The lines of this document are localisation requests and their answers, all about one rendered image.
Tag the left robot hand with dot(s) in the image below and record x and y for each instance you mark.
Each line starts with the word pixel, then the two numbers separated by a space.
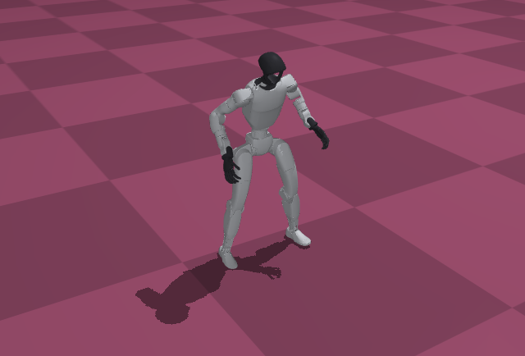
pixel 319 132

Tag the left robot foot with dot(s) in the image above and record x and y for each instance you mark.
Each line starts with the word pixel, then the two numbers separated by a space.
pixel 298 237

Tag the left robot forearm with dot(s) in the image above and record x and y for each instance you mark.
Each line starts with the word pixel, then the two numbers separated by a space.
pixel 302 109

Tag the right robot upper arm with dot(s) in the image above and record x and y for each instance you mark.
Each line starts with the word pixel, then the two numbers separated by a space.
pixel 240 98

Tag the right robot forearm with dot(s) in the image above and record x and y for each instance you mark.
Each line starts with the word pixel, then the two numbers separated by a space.
pixel 220 133

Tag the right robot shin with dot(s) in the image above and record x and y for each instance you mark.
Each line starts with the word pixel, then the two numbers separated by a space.
pixel 231 225

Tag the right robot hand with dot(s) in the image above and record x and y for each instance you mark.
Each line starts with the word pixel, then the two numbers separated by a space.
pixel 228 166

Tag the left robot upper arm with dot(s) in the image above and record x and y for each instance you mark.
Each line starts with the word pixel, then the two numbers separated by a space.
pixel 291 84

